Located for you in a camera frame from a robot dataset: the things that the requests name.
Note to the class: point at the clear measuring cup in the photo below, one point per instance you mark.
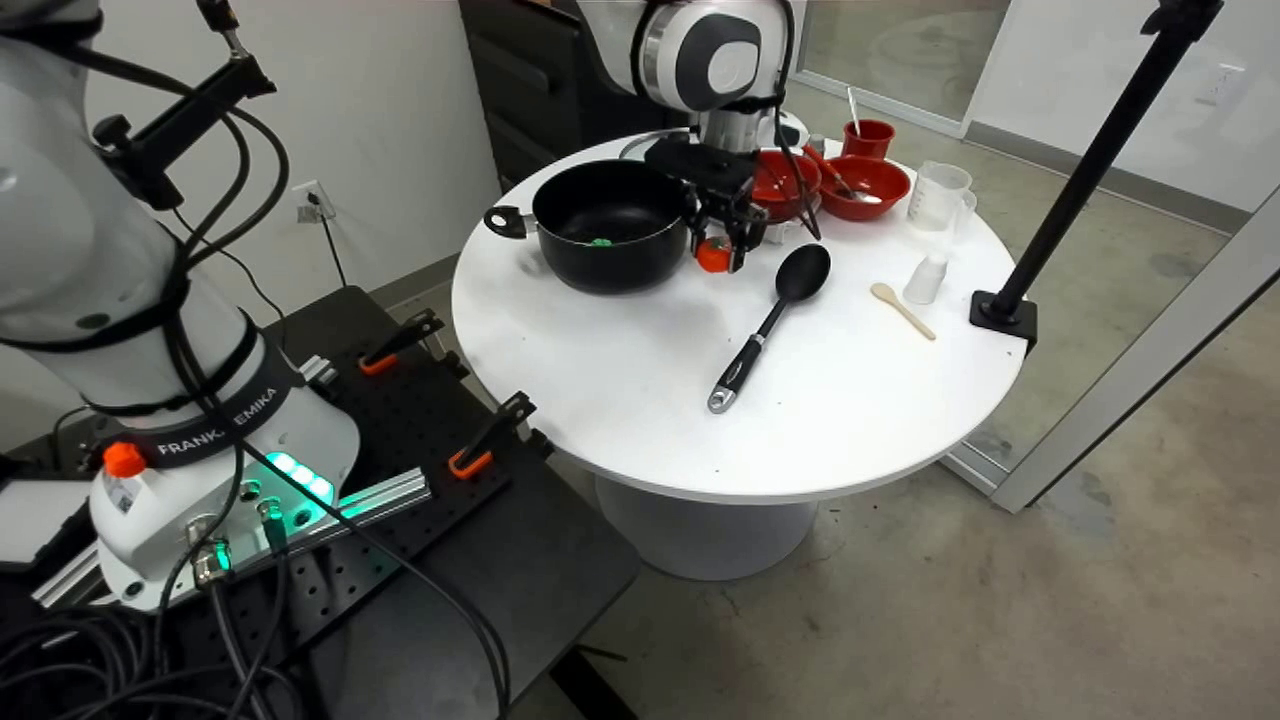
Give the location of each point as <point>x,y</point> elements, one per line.
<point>940,199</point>

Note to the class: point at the black camera tripod stand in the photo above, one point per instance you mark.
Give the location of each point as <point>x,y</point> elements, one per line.
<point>1175,28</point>

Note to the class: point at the black cabinet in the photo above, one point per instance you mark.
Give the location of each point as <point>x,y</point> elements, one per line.
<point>541,84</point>

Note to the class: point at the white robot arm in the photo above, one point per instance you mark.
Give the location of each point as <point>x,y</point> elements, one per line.
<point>212,421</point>

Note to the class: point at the red bowl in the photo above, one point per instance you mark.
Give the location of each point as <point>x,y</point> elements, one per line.
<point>780,187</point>
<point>861,191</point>

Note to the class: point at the red bowl far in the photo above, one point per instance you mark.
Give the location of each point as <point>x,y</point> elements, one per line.
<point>861,191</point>

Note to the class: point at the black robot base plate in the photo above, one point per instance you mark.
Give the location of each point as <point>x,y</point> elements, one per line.
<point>413,597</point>

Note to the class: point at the orange black clamp far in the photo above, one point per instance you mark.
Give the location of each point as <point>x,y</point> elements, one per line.
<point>406,340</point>

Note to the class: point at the small clear plastic cup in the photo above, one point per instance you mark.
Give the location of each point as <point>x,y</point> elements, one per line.
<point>926,283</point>

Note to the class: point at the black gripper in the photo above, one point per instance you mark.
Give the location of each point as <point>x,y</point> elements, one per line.
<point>715,182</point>

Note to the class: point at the orange black clamp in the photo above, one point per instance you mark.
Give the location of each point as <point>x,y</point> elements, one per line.
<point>406,340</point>
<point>476,453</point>

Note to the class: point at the red bowl near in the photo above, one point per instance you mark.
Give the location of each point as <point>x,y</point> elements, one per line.
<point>780,187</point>

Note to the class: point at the black cooking pot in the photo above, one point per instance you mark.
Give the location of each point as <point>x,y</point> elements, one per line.
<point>623,201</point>

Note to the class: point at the red toy tomato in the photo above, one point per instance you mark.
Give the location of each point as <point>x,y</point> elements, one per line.
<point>715,255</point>

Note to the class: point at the wooden spoon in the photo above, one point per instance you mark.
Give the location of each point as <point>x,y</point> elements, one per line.
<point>886,293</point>

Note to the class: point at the black serving spoon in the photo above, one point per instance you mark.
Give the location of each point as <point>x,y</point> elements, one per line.
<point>799,279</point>

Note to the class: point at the red mug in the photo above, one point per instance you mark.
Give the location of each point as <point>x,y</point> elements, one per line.
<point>868,139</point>

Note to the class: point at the orange black clamp near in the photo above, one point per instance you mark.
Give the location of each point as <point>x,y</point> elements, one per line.
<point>476,453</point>

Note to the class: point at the white round table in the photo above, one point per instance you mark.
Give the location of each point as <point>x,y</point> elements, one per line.
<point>846,393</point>

